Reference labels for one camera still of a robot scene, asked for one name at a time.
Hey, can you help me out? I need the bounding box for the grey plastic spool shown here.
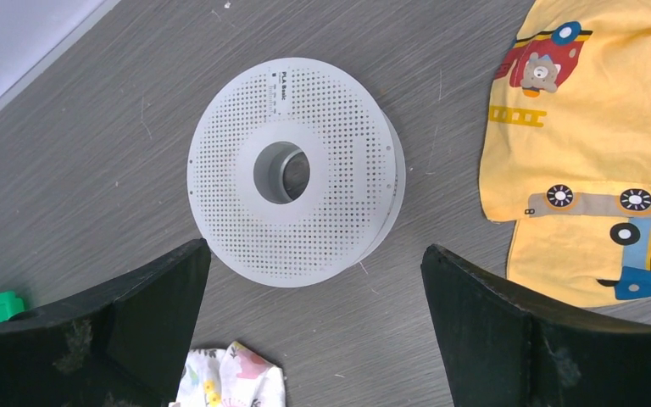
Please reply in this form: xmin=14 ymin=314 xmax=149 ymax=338
xmin=186 ymin=58 xmax=407 ymax=287

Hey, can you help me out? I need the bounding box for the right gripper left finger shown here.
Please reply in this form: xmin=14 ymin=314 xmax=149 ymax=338
xmin=0 ymin=239 xmax=211 ymax=406

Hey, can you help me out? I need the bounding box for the white patterned cloth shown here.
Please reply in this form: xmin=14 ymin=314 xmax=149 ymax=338
xmin=170 ymin=341 xmax=287 ymax=407

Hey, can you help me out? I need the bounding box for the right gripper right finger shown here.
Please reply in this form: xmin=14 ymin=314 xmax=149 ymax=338
xmin=420 ymin=245 xmax=651 ymax=406

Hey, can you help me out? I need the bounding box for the yellow patterned cloth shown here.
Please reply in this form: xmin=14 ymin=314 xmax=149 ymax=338
xmin=479 ymin=1 xmax=651 ymax=307

